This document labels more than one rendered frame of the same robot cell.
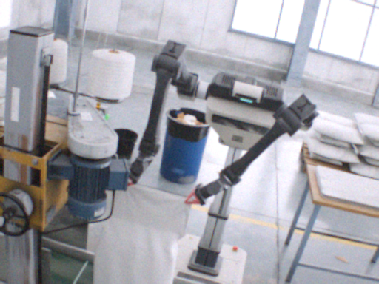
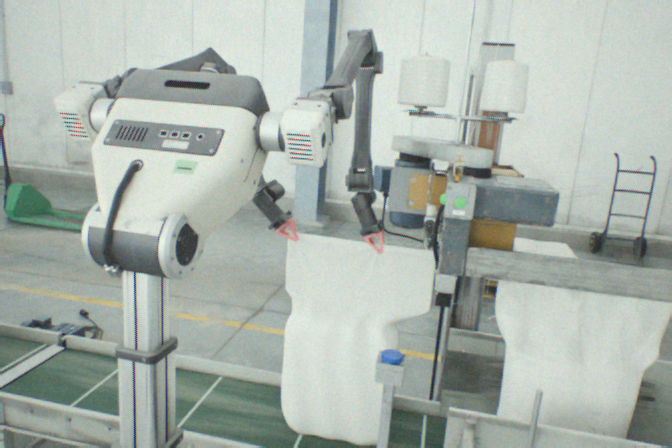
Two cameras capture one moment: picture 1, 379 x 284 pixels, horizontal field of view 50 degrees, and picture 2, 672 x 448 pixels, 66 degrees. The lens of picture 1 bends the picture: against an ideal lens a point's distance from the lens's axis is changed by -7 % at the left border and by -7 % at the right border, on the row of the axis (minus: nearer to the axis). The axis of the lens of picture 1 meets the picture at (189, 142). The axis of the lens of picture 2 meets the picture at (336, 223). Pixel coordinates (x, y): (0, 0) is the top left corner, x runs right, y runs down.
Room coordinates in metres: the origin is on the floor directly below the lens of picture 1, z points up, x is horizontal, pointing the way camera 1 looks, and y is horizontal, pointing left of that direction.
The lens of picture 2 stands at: (3.31, 0.27, 1.52)
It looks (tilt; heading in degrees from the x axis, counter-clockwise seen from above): 13 degrees down; 186
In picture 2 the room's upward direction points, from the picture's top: 4 degrees clockwise
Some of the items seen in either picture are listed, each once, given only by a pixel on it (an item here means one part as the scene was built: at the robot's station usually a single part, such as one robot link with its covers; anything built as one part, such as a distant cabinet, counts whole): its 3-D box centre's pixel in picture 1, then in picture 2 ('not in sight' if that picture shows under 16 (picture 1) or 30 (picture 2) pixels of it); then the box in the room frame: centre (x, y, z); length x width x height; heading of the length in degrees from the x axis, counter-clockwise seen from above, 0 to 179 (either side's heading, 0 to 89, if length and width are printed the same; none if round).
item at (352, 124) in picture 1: (335, 121); not in sight; (5.20, -1.80, 0.56); 0.66 x 0.42 x 0.13; 79
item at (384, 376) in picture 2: not in sight; (390, 368); (1.99, 0.31, 0.81); 0.08 x 0.08 x 0.06; 85
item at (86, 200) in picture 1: (88, 185); (411, 193); (1.37, 0.34, 1.21); 0.15 x 0.15 x 0.25
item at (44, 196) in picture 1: (35, 171); (476, 208); (1.42, 0.58, 1.18); 0.34 x 0.25 x 0.31; 175
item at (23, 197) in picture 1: (17, 204); not in sight; (1.24, 0.57, 1.14); 0.11 x 0.06 x 0.11; 85
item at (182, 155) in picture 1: (183, 146); not in sight; (3.98, 0.04, 0.32); 0.51 x 0.48 x 0.65; 175
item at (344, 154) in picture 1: (332, 149); not in sight; (4.78, -1.73, 0.33); 0.66 x 0.43 x 0.13; 85
